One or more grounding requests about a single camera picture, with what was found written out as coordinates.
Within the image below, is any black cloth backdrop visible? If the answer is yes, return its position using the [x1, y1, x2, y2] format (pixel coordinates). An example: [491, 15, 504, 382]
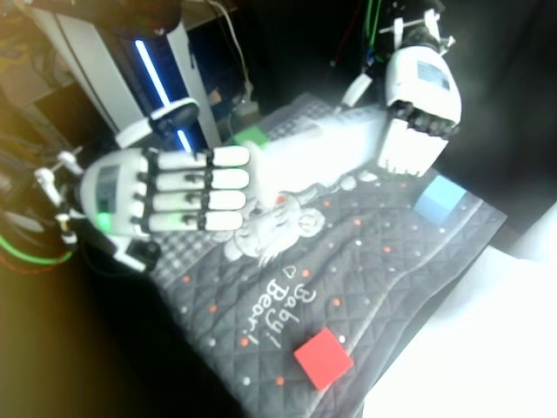
[234, 0, 557, 262]

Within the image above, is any blue block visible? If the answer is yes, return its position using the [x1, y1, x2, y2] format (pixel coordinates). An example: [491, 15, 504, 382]
[412, 176, 466, 226]

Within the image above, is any green block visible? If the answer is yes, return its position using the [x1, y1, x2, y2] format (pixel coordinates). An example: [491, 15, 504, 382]
[234, 126, 270, 149]

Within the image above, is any white cable with plug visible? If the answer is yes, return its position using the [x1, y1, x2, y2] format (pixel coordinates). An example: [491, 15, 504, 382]
[204, 0, 262, 118]

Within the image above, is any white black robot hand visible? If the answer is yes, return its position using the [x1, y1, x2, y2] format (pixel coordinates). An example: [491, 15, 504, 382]
[340, 45, 463, 179]
[79, 98, 252, 239]

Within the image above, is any dark brown rounded object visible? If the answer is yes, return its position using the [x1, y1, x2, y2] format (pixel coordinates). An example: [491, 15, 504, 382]
[25, 0, 184, 38]

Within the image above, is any white tower with blue light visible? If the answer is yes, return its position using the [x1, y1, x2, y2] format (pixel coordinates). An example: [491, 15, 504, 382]
[25, 8, 221, 152]

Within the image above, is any grey quilt with bear print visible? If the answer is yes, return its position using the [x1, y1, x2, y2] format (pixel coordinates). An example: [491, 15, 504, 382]
[147, 93, 508, 418]

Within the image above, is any white bracket black wrist camera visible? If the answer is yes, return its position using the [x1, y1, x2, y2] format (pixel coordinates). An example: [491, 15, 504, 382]
[106, 234, 162, 273]

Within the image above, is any green cable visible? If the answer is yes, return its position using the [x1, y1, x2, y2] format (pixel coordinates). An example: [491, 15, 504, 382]
[0, 234, 74, 266]
[364, 0, 383, 51]

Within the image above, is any red block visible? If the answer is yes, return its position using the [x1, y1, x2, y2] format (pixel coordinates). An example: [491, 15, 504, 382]
[293, 327, 354, 392]

